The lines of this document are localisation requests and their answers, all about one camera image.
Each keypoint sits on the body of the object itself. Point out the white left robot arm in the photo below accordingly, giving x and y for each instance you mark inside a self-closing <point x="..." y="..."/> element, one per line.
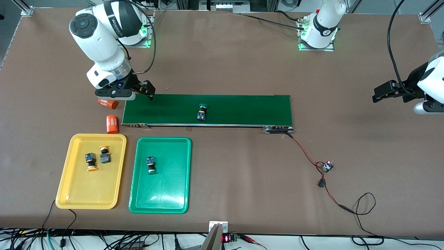
<point x="322" y="24"/>

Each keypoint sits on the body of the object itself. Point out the orange cylinder printed 4680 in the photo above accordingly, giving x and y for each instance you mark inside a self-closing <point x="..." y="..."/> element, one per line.
<point x="111" y="104"/>
<point x="111" y="124"/>

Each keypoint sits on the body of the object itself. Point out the silver device with lights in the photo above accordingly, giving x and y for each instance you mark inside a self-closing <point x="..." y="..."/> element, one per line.
<point x="223" y="6"/>

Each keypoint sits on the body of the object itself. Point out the yellow plastic tray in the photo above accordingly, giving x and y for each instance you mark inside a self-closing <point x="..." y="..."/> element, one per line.
<point x="90" y="187"/>

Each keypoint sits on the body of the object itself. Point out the yellow mushroom push button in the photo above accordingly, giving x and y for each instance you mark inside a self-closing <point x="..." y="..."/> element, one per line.
<point x="104" y="158"/>
<point x="91" y="159"/>

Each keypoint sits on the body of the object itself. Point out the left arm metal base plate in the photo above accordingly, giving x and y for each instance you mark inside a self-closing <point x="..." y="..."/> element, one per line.
<point x="314" y="49"/>

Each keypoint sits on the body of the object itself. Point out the green conveyor belt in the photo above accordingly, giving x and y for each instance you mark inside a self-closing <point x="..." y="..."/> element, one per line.
<point x="236" y="109"/>

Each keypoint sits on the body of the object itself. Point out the red digit display module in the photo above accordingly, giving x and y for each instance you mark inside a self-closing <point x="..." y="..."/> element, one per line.
<point x="226" y="239"/>

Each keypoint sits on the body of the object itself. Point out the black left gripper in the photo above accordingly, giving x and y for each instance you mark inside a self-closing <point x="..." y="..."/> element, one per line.
<point x="410" y="84"/>

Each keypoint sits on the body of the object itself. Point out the green plastic tray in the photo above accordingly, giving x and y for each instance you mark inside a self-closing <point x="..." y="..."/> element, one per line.
<point x="166" y="187"/>

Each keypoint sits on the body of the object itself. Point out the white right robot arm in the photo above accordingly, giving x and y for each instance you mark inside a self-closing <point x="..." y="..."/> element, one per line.
<point x="100" y="41"/>

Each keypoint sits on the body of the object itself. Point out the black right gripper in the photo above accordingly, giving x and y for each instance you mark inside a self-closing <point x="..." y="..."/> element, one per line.
<point x="132" y="82"/>

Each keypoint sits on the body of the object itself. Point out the green mushroom push button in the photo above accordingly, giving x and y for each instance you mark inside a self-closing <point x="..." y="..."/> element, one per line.
<point x="201" y="114"/>
<point x="151" y="163"/>

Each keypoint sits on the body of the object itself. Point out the aluminium frame profile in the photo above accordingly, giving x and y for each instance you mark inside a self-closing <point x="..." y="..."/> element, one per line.
<point x="26" y="8"/>
<point x="428" y="14"/>

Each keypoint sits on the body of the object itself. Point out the grey metal stand bracket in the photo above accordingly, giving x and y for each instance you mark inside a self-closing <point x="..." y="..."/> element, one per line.
<point x="213" y="239"/>

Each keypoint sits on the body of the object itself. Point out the small green circuit board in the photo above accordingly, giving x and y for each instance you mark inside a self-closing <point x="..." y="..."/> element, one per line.
<point x="327" y="167"/>

